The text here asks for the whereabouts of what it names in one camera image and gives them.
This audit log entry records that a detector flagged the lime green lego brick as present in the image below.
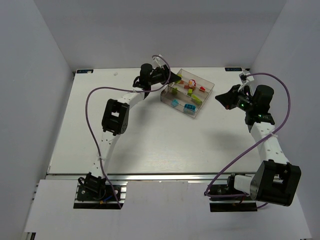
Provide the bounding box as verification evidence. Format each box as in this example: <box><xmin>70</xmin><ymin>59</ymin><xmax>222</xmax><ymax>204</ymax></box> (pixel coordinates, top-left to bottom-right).
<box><xmin>171</xmin><ymin>88</ymin><xmax>178</xmax><ymax>96</ymax></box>

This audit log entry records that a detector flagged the red rounded lego brick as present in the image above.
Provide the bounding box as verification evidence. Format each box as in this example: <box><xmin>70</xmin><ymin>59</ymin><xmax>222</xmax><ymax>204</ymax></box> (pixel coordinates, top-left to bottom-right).
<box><xmin>188</xmin><ymin>79</ymin><xmax>197</xmax><ymax>90</ymax></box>

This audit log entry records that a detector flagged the lime green square lego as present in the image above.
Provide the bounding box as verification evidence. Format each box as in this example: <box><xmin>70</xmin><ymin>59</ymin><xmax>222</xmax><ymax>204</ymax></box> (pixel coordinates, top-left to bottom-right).
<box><xmin>187</xmin><ymin>88</ymin><xmax>193</xmax><ymax>97</ymax></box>

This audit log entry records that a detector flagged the small light blue lego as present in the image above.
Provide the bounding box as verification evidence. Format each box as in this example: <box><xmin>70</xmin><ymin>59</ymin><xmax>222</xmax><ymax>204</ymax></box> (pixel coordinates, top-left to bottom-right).
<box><xmin>171</xmin><ymin>99</ymin><xmax>179</xmax><ymax>108</ymax></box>

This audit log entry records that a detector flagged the lime green long lego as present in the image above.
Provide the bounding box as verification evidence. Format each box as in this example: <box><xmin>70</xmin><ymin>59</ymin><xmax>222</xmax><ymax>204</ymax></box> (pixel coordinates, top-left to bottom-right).
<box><xmin>191</xmin><ymin>95</ymin><xmax>203</xmax><ymax>105</ymax></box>

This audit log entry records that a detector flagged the teal flower face lego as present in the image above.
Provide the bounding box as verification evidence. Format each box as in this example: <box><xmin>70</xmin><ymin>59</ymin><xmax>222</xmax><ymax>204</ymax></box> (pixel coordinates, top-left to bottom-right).
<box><xmin>183</xmin><ymin>103</ymin><xmax>196</xmax><ymax>115</ymax></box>

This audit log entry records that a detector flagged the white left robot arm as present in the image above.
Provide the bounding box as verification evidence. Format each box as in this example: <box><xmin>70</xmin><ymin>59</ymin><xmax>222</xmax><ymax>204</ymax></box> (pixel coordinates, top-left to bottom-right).
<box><xmin>85</xmin><ymin>63</ymin><xmax>182</xmax><ymax>178</ymax></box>

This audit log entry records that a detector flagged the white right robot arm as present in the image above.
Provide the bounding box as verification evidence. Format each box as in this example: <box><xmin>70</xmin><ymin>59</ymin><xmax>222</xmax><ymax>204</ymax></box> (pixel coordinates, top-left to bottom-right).
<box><xmin>215</xmin><ymin>84</ymin><xmax>302</xmax><ymax>207</ymax></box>

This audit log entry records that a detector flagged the clear tiered plastic organizer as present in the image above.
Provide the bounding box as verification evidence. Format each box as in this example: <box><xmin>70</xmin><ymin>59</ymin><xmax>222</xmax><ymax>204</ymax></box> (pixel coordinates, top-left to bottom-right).
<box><xmin>160</xmin><ymin>69</ymin><xmax>215</xmax><ymax>118</ymax></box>

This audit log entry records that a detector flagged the right blue corner sticker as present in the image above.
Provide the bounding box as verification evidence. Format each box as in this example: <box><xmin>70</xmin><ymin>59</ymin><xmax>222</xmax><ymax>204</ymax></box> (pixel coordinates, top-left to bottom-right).
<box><xmin>224</xmin><ymin>67</ymin><xmax>243</xmax><ymax>72</ymax></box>

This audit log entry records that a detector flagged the blue corner sticker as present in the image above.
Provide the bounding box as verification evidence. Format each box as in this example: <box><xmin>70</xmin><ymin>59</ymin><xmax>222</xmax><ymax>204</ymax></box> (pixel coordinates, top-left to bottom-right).
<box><xmin>76</xmin><ymin>69</ymin><xmax>94</xmax><ymax>74</ymax></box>
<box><xmin>224</xmin><ymin>67</ymin><xmax>243</xmax><ymax>72</ymax></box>

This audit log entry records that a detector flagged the left blue corner sticker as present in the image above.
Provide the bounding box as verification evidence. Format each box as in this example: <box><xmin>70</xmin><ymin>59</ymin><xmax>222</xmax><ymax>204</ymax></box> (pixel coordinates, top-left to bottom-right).
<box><xmin>76</xmin><ymin>69</ymin><xmax>94</xmax><ymax>74</ymax></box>

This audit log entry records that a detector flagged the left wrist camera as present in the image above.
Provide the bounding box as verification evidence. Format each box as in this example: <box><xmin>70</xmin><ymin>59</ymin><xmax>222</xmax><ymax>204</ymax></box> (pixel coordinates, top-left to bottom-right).
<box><xmin>152</xmin><ymin>55</ymin><xmax>163</xmax><ymax>68</ymax></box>

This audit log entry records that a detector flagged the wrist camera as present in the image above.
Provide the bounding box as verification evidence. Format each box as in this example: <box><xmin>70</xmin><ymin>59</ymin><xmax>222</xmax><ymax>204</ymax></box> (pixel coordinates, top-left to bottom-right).
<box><xmin>152</xmin><ymin>55</ymin><xmax>163</xmax><ymax>68</ymax></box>
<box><xmin>239</xmin><ymin>70</ymin><xmax>254</xmax><ymax>86</ymax></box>

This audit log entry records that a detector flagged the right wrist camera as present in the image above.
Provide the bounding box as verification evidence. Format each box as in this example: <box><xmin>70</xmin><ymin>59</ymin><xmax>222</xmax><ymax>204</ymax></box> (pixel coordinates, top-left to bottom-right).
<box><xmin>239</xmin><ymin>70</ymin><xmax>254</xmax><ymax>86</ymax></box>

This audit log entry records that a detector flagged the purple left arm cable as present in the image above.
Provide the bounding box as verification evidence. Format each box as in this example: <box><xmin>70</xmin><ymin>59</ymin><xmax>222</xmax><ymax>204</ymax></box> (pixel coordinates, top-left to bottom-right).
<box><xmin>85</xmin><ymin>54</ymin><xmax>172</xmax><ymax>210</ymax></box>

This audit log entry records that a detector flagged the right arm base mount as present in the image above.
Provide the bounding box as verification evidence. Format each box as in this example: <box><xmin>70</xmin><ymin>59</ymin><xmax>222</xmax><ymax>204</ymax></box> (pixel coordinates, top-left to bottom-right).
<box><xmin>208</xmin><ymin>184</ymin><xmax>258</xmax><ymax>213</ymax></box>

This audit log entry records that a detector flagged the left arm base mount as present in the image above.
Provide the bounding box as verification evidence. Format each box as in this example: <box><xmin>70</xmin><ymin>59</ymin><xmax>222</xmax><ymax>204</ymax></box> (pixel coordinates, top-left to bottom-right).
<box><xmin>73</xmin><ymin>172</ymin><xmax>125</xmax><ymax>210</ymax></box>

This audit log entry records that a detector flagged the aluminium table edge rail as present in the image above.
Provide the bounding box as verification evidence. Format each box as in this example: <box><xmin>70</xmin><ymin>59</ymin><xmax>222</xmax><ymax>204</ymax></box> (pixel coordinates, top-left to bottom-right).
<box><xmin>45</xmin><ymin>173</ymin><xmax>216</xmax><ymax>182</ymax></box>

